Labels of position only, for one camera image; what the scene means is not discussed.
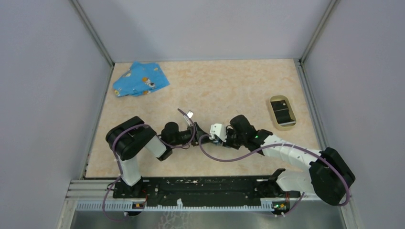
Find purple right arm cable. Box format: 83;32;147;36
198;134;351;217

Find aluminium frame rail front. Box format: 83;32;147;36
66;177;351;212

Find white cable duct strip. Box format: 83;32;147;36
76;200;274;212

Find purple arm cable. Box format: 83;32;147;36
102;108;197;222
198;134;351;217

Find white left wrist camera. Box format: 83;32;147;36
186;110;194;119

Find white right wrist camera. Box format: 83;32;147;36
209;124;227;142

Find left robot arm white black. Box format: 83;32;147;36
106;116;206;198

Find right aluminium corner post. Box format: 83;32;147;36
299;0;340;65

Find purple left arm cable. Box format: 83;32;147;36
102;108;197;222

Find gold oval tray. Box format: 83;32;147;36
268;95;297;131

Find blue patterned cloth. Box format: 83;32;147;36
113;62;170;97

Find left aluminium corner post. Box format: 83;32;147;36
69;0;115;67

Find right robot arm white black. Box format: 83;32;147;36
209;115;356;206

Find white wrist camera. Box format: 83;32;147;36
186;110;194;119
209;124;227;142

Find aluminium corner post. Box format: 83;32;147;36
69;0;115;67
299;0;340;65

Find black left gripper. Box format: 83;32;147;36
170;122;216;147

